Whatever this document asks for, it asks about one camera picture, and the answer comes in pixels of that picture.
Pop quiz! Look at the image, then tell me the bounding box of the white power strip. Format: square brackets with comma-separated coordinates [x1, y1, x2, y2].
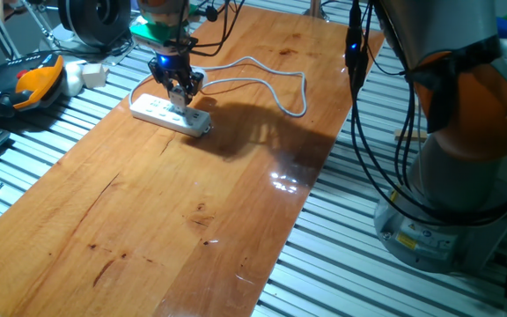
[129, 92, 213, 138]

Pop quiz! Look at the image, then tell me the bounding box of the white bulb holder with bulb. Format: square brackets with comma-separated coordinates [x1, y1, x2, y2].
[168, 65, 209, 114]

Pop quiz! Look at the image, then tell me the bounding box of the black filament spool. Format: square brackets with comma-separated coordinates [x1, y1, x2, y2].
[57, 0, 132, 49]

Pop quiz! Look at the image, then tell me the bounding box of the small wooden cube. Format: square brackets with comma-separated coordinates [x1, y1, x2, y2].
[81, 63, 107, 89]

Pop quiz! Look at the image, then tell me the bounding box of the orange and black teach pendant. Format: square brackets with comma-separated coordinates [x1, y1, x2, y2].
[0, 50, 66, 119]

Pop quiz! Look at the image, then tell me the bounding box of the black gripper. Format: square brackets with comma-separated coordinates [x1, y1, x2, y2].
[147, 48, 206, 107]

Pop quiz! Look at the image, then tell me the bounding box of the small wooden stick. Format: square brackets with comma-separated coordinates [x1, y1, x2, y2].
[393, 128, 426, 143]

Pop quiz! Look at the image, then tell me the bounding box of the white power strip cable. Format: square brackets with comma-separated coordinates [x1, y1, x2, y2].
[128, 55, 308, 119]

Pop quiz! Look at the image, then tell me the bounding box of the white rounded object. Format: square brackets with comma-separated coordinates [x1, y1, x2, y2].
[62, 59, 88, 98]

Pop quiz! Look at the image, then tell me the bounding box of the wooden board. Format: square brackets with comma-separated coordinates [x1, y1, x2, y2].
[0, 4, 386, 317]

